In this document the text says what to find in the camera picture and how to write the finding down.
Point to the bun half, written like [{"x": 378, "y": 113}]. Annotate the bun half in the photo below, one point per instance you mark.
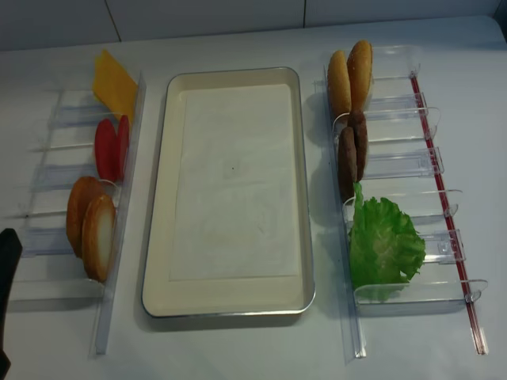
[
  {"x": 97, "y": 236},
  {"x": 338, "y": 84},
  {"x": 84, "y": 190},
  {"x": 359, "y": 64}
]

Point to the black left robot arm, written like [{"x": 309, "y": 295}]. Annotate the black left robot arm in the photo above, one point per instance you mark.
[{"x": 10, "y": 255}]

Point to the front brown meat patty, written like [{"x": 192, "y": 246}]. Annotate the front brown meat patty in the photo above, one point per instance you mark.
[{"x": 347, "y": 167}]

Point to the rear red tomato slice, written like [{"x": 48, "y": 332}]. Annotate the rear red tomato slice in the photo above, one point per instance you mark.
[{"x": 122, "y": 142}]

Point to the green lettuce leaf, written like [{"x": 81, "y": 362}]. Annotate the green lettuce leaf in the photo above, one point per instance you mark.
[{"x": 384, "y": 247}]

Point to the yellow cheese slice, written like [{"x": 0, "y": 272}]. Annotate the yellow cheese slice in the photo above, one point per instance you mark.
[{"x": 113, "y": 86}]

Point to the white paper tray liner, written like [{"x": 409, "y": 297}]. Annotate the white paper tray liner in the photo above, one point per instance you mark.
[{"x": 235, "y": 213}]

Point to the cream rectangular metal tray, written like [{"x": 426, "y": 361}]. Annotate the cream rectangular metal tray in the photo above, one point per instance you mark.
[{"x": 277, "y": 295}]

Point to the right clear acrylic rack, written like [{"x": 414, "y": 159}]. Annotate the right clear acrylic rack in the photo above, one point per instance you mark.
[{"x": 405, "y": 166}]

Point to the clear acrylic rack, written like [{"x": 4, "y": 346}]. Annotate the clear acrylic rack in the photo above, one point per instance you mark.
[
  {"x": 50, "y": 147},
  {"x": 405, "y": 166}
]

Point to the left clear acrylic rack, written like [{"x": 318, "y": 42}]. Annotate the left clear acrylic rack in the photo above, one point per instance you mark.
[{"x": 50, "y": 147}]

